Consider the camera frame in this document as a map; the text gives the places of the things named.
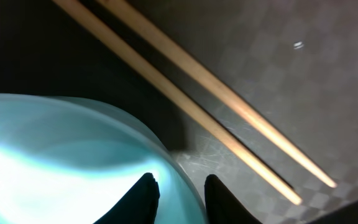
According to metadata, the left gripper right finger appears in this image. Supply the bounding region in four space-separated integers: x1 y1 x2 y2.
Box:
204 174 262 224

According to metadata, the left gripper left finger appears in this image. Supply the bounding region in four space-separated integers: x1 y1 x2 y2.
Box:
94 172 160 224

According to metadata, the light blue bowl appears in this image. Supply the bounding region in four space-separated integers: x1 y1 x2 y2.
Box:
0 94 208 223

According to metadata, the wooden chopstick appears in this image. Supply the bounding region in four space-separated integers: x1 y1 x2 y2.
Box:
53 0 302 205
98 0 337 188

